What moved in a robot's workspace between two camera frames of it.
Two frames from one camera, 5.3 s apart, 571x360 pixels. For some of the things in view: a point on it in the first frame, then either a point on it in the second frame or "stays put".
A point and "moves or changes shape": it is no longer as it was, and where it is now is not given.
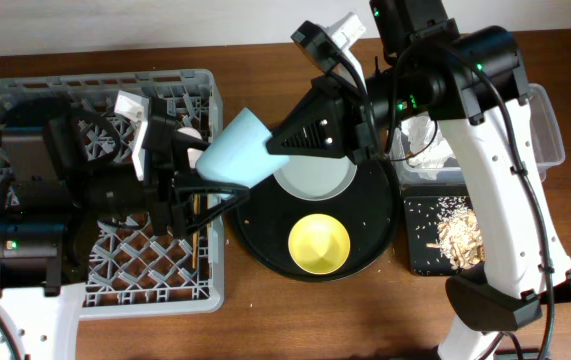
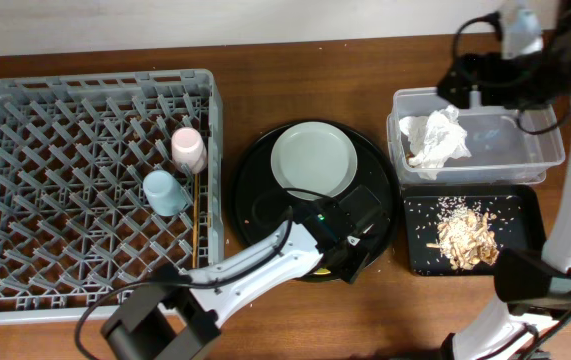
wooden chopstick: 195,234 stays put
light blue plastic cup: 238,154 moves or changes shape
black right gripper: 361,132 to 465,88
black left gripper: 163,182 to 361,210
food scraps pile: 458,235 stays put
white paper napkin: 419,130 stays put
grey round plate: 315,178 stays put
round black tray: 264,216 stays put
